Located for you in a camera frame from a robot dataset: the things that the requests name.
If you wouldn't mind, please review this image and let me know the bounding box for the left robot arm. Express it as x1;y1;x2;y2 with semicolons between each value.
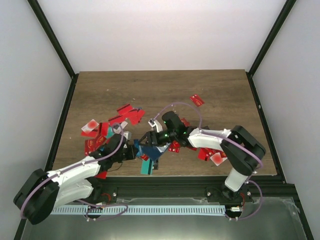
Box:
13;134;141;225

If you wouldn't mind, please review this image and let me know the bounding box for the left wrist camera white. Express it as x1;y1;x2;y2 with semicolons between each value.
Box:
123;131;132;141

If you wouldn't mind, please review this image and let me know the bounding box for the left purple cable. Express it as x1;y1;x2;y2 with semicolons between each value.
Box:
19;121;129;222

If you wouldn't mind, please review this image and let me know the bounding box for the white red dot card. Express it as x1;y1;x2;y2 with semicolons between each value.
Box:
210;152;228;166
81;119;99;134

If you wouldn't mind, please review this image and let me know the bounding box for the red VIP card centre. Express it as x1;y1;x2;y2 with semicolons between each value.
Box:
168;141;181;153

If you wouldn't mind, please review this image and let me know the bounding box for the red card front left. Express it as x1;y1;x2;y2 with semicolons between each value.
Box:
95;171;108;180

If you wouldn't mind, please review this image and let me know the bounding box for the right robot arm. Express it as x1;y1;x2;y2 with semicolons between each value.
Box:
138;111;266;202

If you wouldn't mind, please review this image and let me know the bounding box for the white slotted cable duct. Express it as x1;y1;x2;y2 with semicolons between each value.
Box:
51;205;226;216

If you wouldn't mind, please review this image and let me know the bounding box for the purple cable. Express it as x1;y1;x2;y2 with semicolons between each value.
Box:
19;121;129;222
152;102;265;222

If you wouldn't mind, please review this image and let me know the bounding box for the teal card black stripe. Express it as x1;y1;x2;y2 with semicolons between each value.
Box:
140;159;154;175

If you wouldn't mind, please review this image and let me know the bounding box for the red striped card top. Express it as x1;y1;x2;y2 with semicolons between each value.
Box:
116;103;133;116

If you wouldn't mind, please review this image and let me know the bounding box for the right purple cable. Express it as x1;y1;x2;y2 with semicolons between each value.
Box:
152;102;265;222

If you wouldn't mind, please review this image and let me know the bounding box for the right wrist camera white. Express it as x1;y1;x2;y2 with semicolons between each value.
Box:
148;119;163;133

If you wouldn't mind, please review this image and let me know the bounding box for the white red dot card left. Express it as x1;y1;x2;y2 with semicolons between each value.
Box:
81;119;99;134

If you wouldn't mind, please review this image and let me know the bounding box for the navy blue card holder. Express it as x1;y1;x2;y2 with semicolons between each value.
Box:
133;139;169;162

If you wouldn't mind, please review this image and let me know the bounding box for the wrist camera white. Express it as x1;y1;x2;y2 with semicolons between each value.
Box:
123;131;132;141
148;119;163;133

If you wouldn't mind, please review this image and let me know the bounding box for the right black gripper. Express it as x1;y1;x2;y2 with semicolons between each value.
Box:
138;129;177;148

